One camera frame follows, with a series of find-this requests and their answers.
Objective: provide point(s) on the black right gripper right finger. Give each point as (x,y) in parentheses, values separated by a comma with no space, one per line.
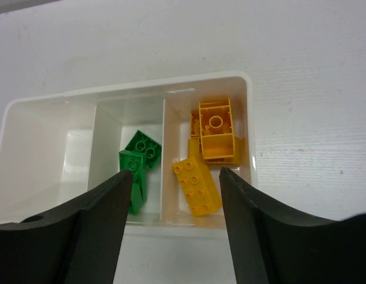
(272,242)

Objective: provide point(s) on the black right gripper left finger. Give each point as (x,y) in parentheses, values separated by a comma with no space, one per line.
(76,242)

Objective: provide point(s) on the green number lego brick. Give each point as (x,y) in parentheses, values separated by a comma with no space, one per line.
(135,163)

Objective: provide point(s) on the green square lego brick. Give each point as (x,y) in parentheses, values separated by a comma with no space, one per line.
(142,143)

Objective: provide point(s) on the yellow butterfly lego brick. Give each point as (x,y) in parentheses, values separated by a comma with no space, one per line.
(216,121)

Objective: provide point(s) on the yellow square lego brick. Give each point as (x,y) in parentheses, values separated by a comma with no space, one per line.
(194,123)

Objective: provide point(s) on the white three-compartment container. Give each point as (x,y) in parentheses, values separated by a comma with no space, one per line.
(57,147)

